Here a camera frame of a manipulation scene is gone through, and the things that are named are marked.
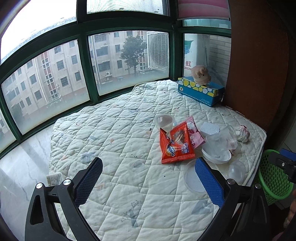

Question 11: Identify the red white paper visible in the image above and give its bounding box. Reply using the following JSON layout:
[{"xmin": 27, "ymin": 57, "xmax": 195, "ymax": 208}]
[{"xmin": 234, "ymin": 125, "xmax": 250, "ymax": 143}]

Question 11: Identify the pink snack wrapper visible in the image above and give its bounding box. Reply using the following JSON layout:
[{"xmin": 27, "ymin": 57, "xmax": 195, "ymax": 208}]
[{"xmin": 186, "ymin": 116, "xmax": 205, "ymax": 149}]

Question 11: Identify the orange Ovaltine snack wrapper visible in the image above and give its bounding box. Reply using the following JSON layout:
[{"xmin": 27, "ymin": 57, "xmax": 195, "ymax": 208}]
[{"xmin": 159, "ymin": 121, "xmax": 195, "ymax": 164}]

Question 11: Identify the person right hand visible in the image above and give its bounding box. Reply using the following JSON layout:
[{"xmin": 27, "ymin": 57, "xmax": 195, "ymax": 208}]
[{"xmin": 283, "ymin": 199, "xmax": 296, "ymax": 228}]

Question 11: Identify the green plastic mesh basket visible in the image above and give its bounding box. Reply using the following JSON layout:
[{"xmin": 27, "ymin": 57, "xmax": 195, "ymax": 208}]
[{"xmin": 258, "ymin": 150, "xmax": 293, "ymax": 205}]

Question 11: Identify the clear dome lid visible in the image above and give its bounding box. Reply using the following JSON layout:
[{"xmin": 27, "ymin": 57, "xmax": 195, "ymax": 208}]
[{"xmin": 228, "ymin": 161, "xmax": 246, "ymax": 184}]

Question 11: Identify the clear round plastic lid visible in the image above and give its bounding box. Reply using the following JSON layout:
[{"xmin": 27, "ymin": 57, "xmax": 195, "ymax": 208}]
[{"xmin": 184, "ymin": 160, "xmax": 206, "ymax": 194}]

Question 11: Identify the clear plastic clamshell container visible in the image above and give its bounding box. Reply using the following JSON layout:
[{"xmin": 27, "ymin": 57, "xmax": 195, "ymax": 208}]
[{"xmin": 206, "ymin": 126, "xmax": 238, "ymax": 151}]

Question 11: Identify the white plastic cup lid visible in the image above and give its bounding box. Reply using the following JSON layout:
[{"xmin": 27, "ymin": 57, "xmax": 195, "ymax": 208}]
[{"xmin": 202, "ymin": 141, "xmax": 231, "ymax": 165}]

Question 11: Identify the white foam piece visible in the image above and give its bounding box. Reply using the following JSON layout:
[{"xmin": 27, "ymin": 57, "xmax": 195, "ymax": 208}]
[{"xmin": 200, "ymin": 122, "xmax": 220, "ymax": 137}]

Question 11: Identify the white quilted mattress pad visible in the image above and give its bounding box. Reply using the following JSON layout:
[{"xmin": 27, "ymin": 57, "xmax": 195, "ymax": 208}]
[{"xmin": 47, "ymin": 80, "xmax": 266, "ymax": 240}]

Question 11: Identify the brown wooden wardrobe panel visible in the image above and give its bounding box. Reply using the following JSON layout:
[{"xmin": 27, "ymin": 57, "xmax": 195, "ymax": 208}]
[{"xmin": 223, "ymin": 1, "xmax": 288, "ymax": 131}]

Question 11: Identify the blue yellow tissue box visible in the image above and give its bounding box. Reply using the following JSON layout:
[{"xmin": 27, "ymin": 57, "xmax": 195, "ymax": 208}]
[{"xmin": 178, "ymin": 77, "xmax": 225, "ymax": 107}]

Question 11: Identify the clear plastic cup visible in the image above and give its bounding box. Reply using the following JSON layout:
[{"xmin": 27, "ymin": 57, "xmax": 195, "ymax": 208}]
[{"xmin": 154, "ymin": 114, "xmax": 176, "ymax": 132}]

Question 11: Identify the beige plush toy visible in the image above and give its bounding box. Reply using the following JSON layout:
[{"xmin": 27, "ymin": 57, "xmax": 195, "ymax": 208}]
[{"xmin": 191, "ymin": 65, "xmax": 211, "ymax": 85}]

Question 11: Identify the green window frame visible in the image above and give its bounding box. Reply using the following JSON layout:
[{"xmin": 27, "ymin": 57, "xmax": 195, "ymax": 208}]
[{"xmin": 1, "ymin": 1, "xmax": 231, "ymax": 156}]

